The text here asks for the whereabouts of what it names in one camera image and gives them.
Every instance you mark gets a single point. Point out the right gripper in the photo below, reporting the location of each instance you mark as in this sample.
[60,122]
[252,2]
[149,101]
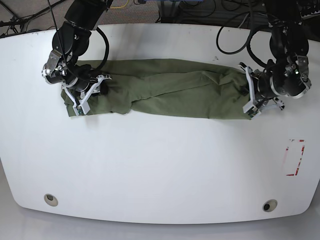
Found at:
[75,85]

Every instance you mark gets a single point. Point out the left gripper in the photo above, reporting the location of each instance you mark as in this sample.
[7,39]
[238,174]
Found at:
[261,87]

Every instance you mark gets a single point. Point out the green T-shirt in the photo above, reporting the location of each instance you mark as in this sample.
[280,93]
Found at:
[172,87]

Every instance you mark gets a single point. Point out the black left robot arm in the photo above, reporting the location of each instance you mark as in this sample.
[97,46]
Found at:
[287,74]

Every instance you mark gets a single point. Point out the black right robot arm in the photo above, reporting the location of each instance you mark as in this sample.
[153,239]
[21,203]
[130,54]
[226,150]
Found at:
[71,41]

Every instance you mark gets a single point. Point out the red tape rectangle marking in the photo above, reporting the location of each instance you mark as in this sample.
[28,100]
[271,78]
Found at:
[293,157]

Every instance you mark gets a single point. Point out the right grey table grommet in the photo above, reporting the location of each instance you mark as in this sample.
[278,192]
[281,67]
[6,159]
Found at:
[269,205]

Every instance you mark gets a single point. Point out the grey table grommet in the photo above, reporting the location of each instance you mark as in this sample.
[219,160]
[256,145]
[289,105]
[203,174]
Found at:
[51,200]
[269,205]

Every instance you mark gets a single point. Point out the black tripod stand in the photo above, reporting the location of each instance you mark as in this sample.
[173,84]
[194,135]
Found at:
[18,25]

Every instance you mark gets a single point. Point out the left grey table grommet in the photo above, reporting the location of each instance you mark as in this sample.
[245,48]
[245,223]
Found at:
[51,200]

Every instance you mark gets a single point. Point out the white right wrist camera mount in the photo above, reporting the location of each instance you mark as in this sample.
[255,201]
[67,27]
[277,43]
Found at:
[81,107]

